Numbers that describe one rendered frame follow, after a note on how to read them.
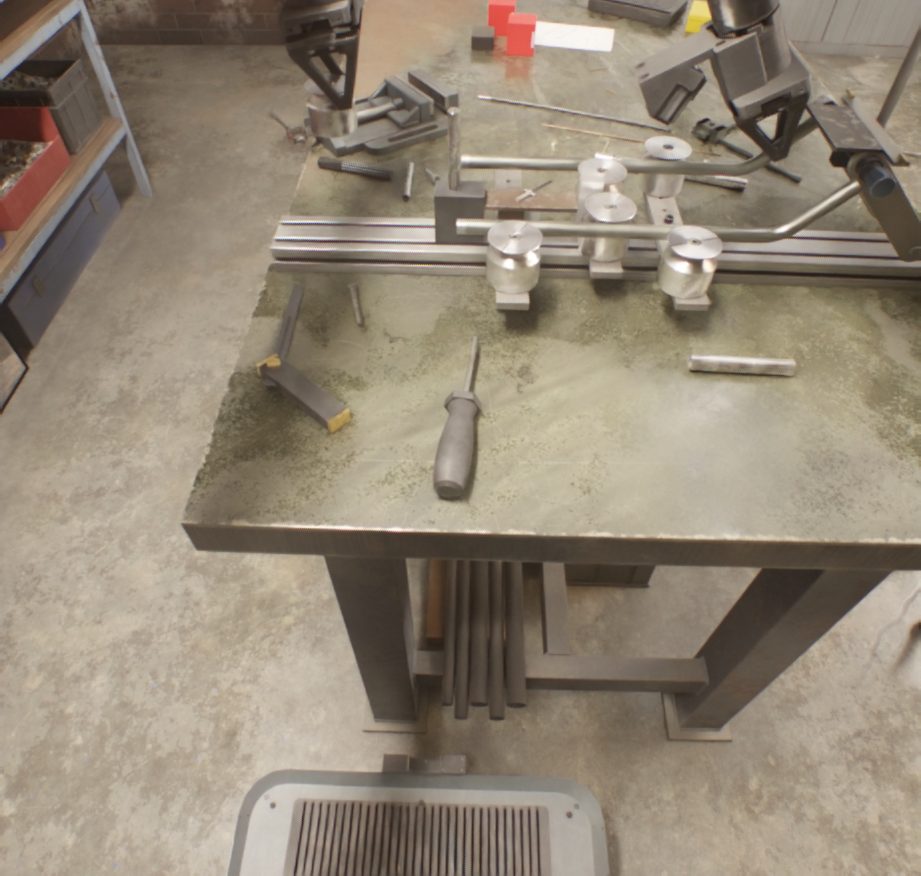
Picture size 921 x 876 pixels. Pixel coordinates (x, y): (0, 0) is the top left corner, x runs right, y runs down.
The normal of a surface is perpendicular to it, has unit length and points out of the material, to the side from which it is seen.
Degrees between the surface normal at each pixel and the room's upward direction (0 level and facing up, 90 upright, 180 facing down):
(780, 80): 30
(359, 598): 90
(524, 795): 0
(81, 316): 0
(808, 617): 90
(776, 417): 0
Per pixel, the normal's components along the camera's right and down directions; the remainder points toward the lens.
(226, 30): -0.03, 0.76
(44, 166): 1.00, 0.03
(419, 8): 0.01, -0.65
